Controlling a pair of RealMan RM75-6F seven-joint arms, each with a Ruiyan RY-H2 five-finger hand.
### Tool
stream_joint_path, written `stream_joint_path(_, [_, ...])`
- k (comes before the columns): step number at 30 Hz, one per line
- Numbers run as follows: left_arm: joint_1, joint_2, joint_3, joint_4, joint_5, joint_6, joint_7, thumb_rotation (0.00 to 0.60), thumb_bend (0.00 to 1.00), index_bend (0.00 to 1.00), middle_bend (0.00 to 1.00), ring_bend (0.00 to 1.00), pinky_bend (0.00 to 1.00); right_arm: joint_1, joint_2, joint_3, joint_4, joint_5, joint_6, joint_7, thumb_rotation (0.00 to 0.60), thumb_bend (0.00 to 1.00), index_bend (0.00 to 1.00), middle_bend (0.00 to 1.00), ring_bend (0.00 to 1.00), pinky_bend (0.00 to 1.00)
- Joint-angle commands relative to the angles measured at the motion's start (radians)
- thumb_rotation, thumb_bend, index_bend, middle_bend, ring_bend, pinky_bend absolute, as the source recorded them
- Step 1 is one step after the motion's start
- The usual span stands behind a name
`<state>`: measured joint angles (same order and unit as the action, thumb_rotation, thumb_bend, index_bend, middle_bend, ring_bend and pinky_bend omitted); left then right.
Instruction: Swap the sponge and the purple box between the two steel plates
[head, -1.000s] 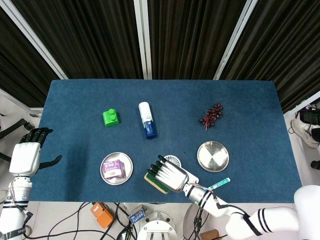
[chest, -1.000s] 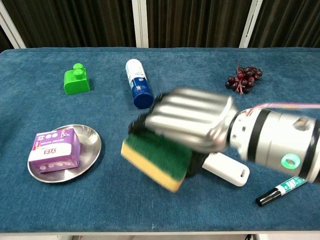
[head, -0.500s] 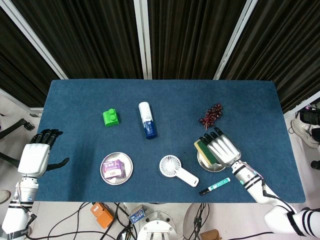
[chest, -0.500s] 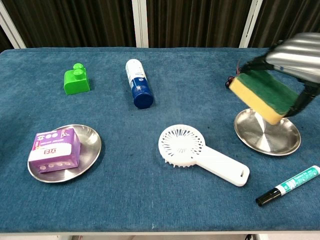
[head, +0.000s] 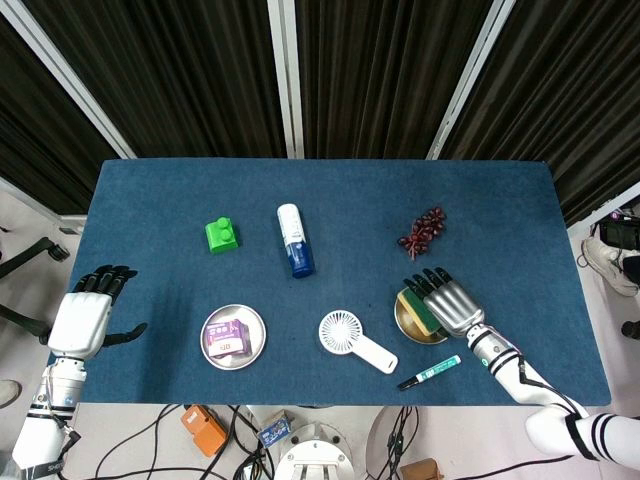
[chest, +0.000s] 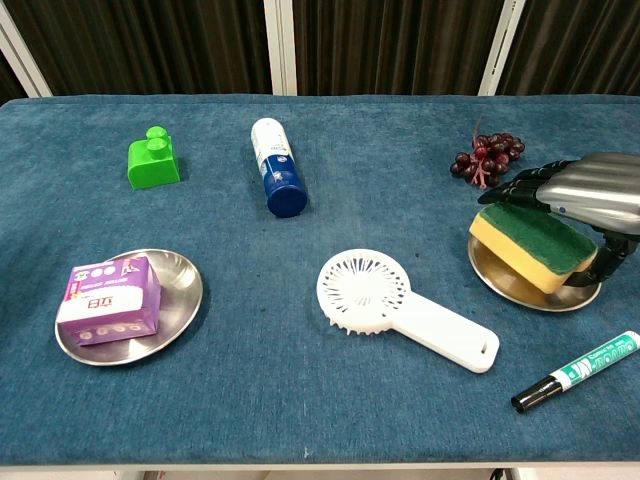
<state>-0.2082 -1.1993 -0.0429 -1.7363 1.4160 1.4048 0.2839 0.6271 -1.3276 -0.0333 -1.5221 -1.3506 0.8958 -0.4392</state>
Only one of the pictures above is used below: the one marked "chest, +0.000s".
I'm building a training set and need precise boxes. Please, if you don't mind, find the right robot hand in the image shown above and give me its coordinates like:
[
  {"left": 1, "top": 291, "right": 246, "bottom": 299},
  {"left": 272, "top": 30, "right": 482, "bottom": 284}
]
[{"left": 477, "top": 152, "right": 640, "bottom": 287}]

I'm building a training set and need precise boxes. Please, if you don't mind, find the green and yellow sponge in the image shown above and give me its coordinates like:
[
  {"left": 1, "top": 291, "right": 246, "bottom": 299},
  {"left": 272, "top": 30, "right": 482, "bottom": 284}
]
[{"left": 468, "top": 202, "right": 600, "bottom": 295}]

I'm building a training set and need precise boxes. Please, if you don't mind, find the white handheld fan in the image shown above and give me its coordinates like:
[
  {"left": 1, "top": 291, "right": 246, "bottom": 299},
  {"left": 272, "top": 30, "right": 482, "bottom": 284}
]
[{"left": 315, "top": 248, "right": 501, "bottom": 374}]

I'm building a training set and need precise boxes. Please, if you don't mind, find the purple paper box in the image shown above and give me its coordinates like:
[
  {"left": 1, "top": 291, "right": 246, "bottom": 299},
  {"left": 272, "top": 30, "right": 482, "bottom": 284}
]
[{"left": 55, "top": 255, "right": 162, "bottom": 347}]

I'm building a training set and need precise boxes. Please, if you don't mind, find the round steel plate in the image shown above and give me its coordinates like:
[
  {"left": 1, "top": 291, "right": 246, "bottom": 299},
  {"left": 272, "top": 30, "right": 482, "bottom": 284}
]
[
  {"left": 467, "top": 234, "right": 603, "bottom": 313},
  {"left": 54, "top": 248, "right": 205, "bottom": 367}
]

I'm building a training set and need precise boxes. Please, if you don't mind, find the dark red grape bunch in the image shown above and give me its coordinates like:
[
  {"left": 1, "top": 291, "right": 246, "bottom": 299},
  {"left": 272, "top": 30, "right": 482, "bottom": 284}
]
[{"left": 449, "top": 117, "right": 527, "bottom": 191}]

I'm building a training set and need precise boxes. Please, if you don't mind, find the dark pleated curtain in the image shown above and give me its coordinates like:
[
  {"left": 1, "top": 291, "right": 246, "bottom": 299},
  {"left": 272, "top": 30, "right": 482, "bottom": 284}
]
[
  {"left": 497, "top": 0, "right": 640, "bottom": 97},
  {"left": 292, "top": 0, "right": 506, "bottom": 96},
  {"left": 4, "top": 0, "right": 274, "bottom": 97},
  {"left": 0, "top": 49, "right": 29, "bottom": 106}
]

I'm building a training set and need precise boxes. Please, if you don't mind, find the green whiteboard marker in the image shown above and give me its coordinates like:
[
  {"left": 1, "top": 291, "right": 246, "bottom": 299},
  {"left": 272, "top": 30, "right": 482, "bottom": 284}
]
[{"left": 510, "top": 330, "right": 640, "bottom": 415}]

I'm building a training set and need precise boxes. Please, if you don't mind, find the blue and white bottle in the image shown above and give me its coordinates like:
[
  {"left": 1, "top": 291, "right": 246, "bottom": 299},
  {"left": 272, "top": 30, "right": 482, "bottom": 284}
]
[{"left": 250, "top": 117, "right": 310, "bottom": 219}]

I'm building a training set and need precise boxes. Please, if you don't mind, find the blue table cloth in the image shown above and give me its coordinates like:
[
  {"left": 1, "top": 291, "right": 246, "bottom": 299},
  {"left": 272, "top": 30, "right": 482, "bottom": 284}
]
[{"left": 0, "top": 94, "right": 640, "bottom": 466}]

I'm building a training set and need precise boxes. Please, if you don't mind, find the green toy building block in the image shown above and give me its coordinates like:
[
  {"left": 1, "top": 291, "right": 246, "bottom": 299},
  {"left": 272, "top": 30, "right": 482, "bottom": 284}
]
[{"left": 127, "top": 125, "right": 182, "bottom": 191}]

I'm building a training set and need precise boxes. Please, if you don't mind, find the white frame post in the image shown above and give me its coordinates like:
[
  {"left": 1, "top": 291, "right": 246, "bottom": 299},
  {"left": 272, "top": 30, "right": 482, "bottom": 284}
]
[
  {"left": 478, "top": 0, "right": 527, "bottom": 96},
  {"left": 263, "top": 0, "right": 300, "bottom": 96},
  {"left": 0, "top": 0, "right": 54, "bottom": 99}
]

